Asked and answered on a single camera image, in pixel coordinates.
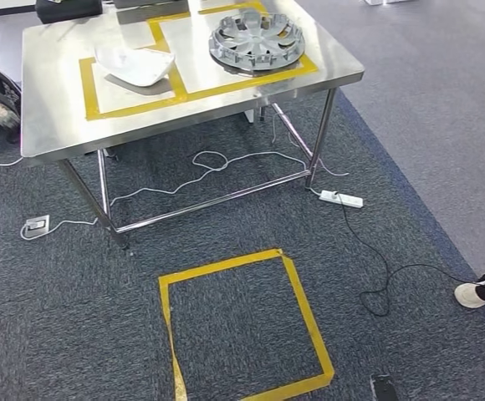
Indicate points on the grey plastic wheel cover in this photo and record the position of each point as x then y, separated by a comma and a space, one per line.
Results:
257, 41

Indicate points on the white plastic body part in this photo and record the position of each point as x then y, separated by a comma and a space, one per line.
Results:
137, 66

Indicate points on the stainless steel workbench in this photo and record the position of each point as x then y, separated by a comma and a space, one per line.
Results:
58, 83

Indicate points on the yellow floor tape square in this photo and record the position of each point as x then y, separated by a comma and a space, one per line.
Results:
226, 265

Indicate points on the white power strip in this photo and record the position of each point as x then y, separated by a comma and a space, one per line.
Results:
343, 199

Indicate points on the yellow tape double rectangle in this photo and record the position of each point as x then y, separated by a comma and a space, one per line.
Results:
180, 91

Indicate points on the black robot foot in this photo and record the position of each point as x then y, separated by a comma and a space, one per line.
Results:
384, 388

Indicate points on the metal floor socket box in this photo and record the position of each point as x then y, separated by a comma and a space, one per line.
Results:
37, 226

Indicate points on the white block with light strips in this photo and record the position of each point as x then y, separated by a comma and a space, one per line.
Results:
387, 2

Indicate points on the black bag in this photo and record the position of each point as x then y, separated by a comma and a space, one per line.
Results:
69, 10

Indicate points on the person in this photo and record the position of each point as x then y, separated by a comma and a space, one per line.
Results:
472, 294

